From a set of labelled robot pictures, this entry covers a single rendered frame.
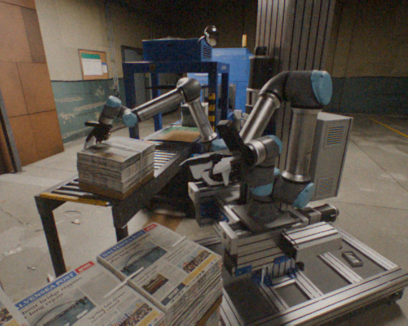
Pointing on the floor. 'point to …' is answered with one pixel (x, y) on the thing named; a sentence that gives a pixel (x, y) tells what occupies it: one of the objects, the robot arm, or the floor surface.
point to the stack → (133, 285)
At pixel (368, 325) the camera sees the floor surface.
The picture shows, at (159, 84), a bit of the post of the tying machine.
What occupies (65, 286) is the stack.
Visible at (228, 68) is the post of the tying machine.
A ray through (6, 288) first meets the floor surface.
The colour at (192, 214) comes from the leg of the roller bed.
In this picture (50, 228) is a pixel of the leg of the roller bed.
